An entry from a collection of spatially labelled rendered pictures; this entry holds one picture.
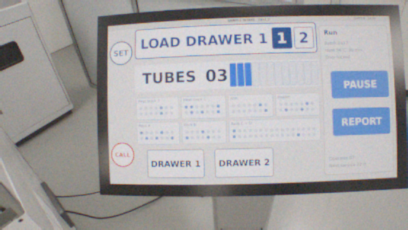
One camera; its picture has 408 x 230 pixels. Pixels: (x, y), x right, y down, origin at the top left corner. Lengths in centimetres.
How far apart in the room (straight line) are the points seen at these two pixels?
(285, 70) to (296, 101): 5
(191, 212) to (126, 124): 114
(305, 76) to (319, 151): 12
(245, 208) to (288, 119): 33
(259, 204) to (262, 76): 36
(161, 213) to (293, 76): 126
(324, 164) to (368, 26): 24
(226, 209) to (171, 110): 36
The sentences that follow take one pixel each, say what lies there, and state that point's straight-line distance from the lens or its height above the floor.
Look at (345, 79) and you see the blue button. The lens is 45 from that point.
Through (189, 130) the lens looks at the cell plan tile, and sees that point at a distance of 41.
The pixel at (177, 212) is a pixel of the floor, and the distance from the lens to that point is 153.
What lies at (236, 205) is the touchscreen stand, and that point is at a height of 75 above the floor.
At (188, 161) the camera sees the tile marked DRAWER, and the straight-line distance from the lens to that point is 41.
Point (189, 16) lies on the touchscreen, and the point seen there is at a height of 119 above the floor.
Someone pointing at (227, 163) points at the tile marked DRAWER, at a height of 100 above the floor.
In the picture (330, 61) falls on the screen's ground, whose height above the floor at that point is 112.
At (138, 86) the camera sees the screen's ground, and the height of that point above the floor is 110.
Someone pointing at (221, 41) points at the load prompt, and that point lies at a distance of 42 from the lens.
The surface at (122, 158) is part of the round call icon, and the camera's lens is 44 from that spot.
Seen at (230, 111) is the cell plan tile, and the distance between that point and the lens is 40.
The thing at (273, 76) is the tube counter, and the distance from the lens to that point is 42.
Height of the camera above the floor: 132
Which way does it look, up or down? 39 degrees down
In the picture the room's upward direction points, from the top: 5 degrees counter-clockwise
